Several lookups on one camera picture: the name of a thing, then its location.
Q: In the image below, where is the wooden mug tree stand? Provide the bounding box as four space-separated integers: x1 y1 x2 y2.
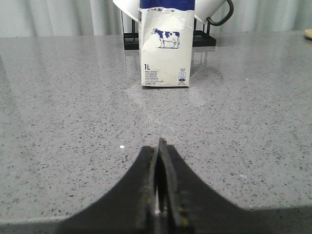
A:
304 29 312 39

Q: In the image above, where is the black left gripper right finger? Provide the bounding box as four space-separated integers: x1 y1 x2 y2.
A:
157 138 246 234

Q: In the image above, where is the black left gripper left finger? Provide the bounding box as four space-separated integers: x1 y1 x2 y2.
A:
55 146 157 234

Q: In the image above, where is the white mug black handle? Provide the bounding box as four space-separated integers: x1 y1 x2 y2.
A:
195 0 234 26

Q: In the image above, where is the white blue milk carton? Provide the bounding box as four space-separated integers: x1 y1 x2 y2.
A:
138 0 195 87

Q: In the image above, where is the black wire mug rack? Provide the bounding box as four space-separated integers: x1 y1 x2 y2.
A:
121 11 216 50

